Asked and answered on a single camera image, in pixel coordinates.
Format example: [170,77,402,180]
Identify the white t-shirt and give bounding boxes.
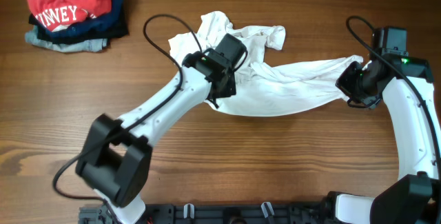
[168,11,363,117]

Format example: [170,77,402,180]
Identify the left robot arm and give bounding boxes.
[75,34,248,223]

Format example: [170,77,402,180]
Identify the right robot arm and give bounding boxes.
[333,26,440,223]

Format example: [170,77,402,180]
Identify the black folded garment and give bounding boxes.
[28,8,129,44]

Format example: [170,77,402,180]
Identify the navy blue folded garment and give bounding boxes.
[39,0,124,38]

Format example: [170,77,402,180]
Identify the light blue folded jeans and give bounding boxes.
[24,26,109,53]

